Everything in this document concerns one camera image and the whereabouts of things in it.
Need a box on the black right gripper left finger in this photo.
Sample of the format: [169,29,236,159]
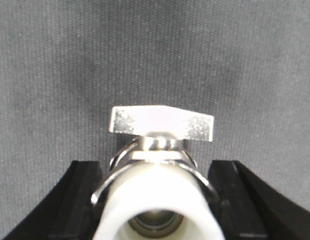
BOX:
[5,160,102,240]

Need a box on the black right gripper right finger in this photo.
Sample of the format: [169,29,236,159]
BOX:
[208,160,310,240]

